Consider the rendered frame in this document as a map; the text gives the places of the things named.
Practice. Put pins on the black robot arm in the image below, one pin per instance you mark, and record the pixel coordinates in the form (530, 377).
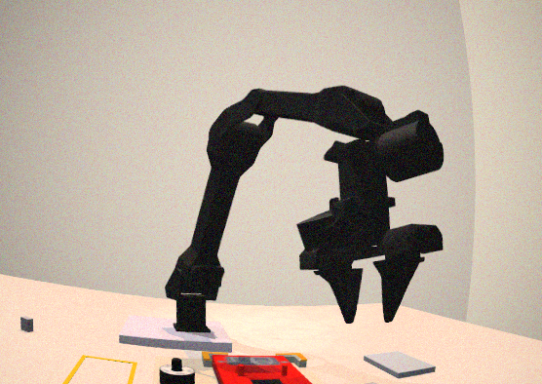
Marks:
(400, 149)

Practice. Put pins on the yellow rectangular outline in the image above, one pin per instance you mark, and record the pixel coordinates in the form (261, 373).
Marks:
(131, 378)

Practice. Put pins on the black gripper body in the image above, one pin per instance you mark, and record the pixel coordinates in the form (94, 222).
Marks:
(405, 241)

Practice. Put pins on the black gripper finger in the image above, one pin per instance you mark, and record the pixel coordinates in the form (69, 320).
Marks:
(345, 284)
(396, 274)

